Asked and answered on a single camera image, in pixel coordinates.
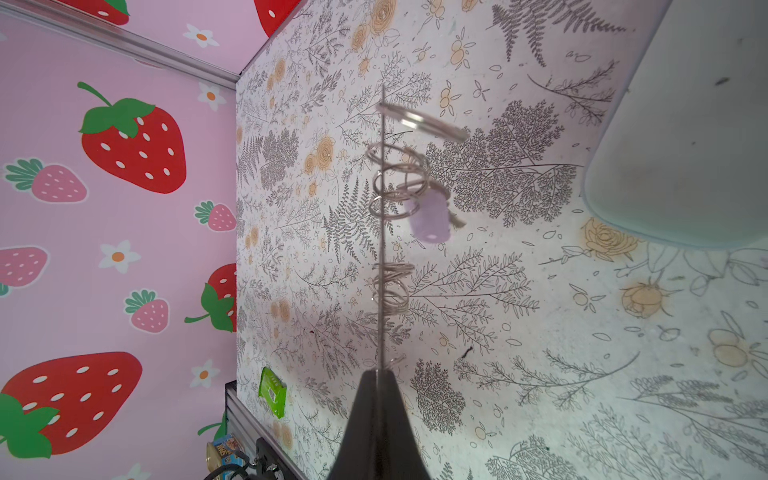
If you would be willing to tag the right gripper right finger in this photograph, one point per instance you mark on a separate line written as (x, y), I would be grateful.
(398, 456)

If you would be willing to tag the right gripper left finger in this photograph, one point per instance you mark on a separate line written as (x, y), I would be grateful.
(356, 458)

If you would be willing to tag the green snack packet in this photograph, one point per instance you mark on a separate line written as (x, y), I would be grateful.
(273, 391)

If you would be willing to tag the gold tin can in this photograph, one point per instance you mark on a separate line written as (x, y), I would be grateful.
(222, 452)

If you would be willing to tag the pale green glasses case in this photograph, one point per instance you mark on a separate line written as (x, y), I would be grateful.
(683, 160)

